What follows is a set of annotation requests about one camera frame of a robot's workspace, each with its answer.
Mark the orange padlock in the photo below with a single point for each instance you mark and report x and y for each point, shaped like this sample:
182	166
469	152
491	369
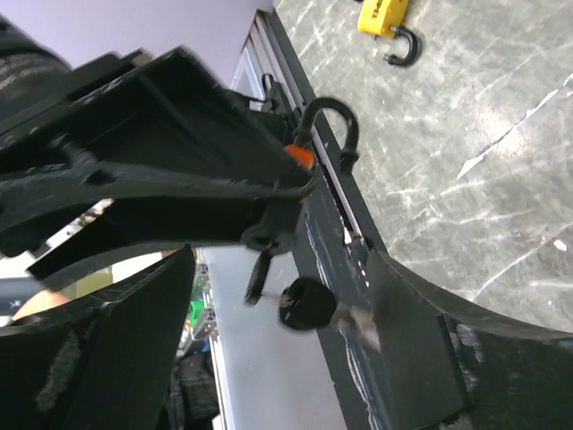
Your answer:
312	129

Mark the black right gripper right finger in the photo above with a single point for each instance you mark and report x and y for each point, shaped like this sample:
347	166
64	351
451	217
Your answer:
448	361

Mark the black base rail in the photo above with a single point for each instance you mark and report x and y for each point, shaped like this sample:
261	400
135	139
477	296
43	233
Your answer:
335	227

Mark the yellow padlock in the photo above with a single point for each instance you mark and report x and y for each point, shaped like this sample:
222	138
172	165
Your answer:
384	18

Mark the black head key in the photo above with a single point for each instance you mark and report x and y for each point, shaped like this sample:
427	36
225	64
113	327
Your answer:
307	304

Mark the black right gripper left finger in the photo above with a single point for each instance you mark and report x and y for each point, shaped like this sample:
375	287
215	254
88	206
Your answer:
102	361

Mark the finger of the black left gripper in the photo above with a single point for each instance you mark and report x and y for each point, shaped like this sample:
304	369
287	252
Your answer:
132	226
169	114

